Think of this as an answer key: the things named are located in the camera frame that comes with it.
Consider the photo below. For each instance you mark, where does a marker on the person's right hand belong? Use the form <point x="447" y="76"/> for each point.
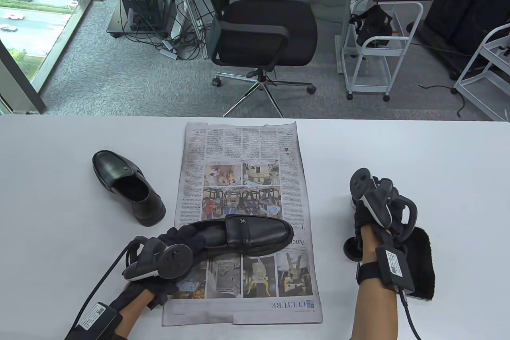
<point x="362" y="214"/>

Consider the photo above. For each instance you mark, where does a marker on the person's left hand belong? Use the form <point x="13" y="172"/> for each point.
<point x="187" y="238"/>

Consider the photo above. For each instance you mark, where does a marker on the black shoe polish lid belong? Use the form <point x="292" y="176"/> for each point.
<point x="350" y="250"/>

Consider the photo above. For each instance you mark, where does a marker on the black leather shoe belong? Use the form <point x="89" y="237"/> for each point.
<point x="127" y="188"/>
<point x="255" y="236"/>

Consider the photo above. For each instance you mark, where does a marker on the black fuzzy cloth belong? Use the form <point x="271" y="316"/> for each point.
<point x="422" y="260"/>

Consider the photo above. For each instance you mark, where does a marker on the printed newspaper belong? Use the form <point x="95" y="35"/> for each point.
<point x="239" y="148"/>

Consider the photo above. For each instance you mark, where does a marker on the person's right forearm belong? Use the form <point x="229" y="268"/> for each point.
<point x="374" y="308"/>

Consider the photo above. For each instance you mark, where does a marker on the person's left forearm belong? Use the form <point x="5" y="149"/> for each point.
<point x="131" y="314"/>

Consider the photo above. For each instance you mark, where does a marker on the white wheeled cart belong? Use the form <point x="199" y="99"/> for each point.
<point x="368" y="77"/>

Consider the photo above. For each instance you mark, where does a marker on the white shelf cart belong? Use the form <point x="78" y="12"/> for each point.
<point x="484" y="93"/>

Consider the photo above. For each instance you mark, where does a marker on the white power strip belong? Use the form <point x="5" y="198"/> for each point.
<point x="169" y="53"/>

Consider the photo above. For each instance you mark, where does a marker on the black bag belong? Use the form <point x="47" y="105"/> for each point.
<point x="374" y="23"/>

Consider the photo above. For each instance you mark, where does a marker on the black office chair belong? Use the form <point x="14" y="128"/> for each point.
<point x="271" y="29"/>

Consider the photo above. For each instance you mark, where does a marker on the black fabric screen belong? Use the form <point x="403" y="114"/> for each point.
<point x="466" y="5"/>

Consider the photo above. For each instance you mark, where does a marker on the glass window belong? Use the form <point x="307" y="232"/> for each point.
<point x="32" y="17"/>

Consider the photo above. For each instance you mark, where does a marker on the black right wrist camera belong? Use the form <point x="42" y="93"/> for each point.
<point x="394" y="268"/>

